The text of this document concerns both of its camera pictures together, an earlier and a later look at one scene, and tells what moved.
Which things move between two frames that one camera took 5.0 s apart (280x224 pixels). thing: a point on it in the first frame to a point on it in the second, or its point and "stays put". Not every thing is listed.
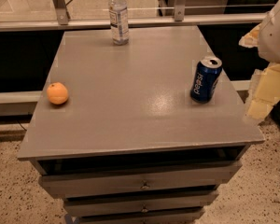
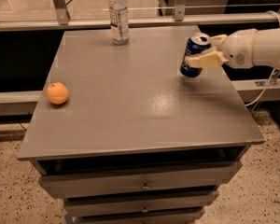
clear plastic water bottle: x=119 y=18 stays put
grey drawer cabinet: x=145 y=133 stays put
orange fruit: x=57 y=92 stays put
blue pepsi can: x=205 y=77 to x=195 y=43
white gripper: x=275 y=36 to x=238 y=49
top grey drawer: x=68 y=179 stays put
